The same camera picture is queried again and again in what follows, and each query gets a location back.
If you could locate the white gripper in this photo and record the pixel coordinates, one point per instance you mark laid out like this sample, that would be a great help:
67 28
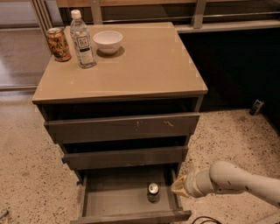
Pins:
190 183

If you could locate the green soda can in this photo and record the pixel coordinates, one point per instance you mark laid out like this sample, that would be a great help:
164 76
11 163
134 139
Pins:
153 192

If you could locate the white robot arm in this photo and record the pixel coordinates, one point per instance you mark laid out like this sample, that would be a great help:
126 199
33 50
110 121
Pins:
225 178

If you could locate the open bottom grey drawer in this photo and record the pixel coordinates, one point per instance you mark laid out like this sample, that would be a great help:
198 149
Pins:
119 196

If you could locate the grey drawer cabinet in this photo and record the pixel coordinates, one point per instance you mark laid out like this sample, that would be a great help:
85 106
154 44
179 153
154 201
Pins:
152 74

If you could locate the middle grey drawer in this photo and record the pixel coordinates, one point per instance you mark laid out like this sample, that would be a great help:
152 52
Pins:
126 158

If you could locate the top grey drawer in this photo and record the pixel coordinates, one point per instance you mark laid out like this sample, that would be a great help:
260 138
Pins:
121 128

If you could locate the orange brown drink can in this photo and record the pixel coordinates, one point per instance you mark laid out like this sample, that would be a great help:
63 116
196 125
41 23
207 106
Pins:
58 44

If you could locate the small grey floor device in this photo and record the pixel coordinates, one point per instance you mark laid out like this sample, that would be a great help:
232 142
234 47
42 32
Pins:
256 108

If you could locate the white ceramic bowl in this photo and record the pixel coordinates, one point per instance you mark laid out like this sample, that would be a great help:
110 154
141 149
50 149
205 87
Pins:
108 42

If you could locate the grey object floor corner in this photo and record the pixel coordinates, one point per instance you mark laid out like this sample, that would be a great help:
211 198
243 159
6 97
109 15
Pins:
3 214

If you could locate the clear plastic water bottle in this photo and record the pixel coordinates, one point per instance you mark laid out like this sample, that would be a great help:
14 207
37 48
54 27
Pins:
81 40

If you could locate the metal railing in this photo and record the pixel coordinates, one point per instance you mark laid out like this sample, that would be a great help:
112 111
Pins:
186 15

